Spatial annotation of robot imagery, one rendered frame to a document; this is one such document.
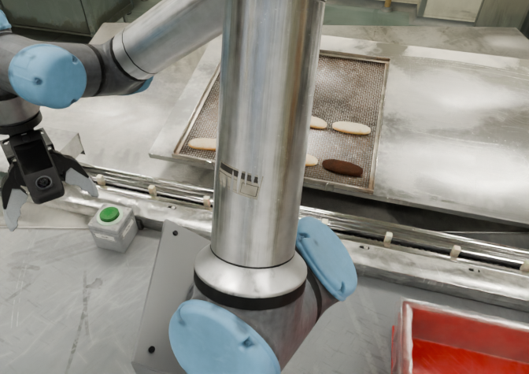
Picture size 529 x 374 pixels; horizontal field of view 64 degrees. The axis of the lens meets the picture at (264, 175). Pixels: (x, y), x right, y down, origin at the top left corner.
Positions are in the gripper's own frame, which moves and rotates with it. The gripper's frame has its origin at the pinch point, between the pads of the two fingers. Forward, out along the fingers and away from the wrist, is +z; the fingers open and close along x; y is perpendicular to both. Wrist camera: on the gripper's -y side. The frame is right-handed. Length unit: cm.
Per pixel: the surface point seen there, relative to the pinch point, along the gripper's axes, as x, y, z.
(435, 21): -352, 149, 79
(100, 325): 1.3, -11.6, 19.2
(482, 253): -70, -46, 15
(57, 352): 9.4, -12.0, 19.5
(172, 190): -25.6, 9.7, 14.4
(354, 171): -62, -16, 9
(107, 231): -7.5, 2.9, 11.2
